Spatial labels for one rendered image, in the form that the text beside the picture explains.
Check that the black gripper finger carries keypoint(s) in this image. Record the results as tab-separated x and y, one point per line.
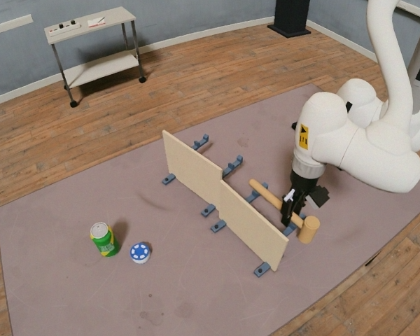
287	209
300	204

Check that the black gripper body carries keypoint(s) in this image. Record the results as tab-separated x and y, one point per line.
300	183

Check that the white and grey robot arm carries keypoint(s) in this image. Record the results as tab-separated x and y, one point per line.
347	129

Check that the green drink can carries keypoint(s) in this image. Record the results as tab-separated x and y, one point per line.
104	239

